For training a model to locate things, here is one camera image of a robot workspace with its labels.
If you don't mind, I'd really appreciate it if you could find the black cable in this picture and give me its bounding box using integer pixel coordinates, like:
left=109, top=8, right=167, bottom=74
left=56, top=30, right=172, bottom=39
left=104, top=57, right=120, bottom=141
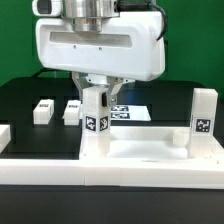
left=31, top=67, right=56, bottom=79

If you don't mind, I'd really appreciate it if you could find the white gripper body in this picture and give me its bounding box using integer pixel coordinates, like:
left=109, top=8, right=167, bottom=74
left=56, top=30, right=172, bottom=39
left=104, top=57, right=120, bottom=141
left=32, top=0, right=166, bottom=81

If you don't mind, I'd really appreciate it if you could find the white left obstacle block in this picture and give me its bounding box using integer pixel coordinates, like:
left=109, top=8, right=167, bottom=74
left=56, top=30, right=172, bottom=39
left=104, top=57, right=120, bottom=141
left=0, top=124, right=11, bottom=153

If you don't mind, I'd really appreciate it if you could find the fiducial marker sheet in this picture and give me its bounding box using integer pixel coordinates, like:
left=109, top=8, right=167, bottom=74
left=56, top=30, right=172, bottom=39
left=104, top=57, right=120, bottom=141
left=111, top=105, right=151, bottom=121

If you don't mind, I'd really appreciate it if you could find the white front obstacle bar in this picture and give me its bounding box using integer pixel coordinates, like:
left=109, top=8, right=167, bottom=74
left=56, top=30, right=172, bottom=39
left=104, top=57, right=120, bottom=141
left=0, top=159, right=224, bottom=189

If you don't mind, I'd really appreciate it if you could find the white desk tabletop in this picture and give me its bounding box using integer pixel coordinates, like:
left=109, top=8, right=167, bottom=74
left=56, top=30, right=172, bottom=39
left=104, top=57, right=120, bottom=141
left=84, top=126, right=224, bottom=189

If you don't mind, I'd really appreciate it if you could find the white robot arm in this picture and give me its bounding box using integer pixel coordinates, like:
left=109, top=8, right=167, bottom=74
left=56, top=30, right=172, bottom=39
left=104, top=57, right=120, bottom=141
left=32, top=0, right=167, bottom=106

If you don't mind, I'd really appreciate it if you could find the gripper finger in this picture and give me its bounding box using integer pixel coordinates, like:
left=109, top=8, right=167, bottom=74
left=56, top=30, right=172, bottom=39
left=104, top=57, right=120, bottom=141
left=102, top=76, right=134, bottom=107
left=72, top=72, right=89, bottom=100

